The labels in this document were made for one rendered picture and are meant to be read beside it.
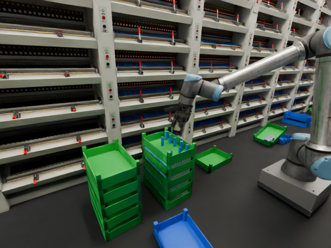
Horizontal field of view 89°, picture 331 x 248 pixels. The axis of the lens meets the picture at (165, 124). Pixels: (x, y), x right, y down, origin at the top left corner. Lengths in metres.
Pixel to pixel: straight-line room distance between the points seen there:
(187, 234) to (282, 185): 0.68
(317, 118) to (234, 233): 0.72
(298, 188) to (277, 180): 0.11
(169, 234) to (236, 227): 0.37
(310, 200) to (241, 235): 0.45
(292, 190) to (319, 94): 0.58
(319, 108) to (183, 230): 0.92
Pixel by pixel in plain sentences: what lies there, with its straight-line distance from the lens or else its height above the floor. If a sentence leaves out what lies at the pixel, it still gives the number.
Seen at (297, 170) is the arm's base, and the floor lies 0.22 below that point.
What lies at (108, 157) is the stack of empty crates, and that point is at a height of 0.32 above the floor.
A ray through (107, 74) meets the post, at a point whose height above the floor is 0.76.
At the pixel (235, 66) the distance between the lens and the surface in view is 2.01.
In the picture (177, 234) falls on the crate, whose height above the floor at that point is 0.00.
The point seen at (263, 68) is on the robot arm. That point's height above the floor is 0.82.
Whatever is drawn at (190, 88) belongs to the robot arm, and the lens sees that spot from 0.95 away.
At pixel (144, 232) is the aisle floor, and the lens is 1.06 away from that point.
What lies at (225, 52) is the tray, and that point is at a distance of 1.77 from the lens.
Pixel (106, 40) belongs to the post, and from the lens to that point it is 1.16.
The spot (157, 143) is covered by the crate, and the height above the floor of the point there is 0.32.
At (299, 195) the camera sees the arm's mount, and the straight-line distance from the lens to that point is 1.33.
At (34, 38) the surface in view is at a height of 0.93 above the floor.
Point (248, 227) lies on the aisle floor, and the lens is 1.18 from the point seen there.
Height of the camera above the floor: 0.85
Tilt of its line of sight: 21 degrees down
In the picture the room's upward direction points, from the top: 1 degrees clockwise
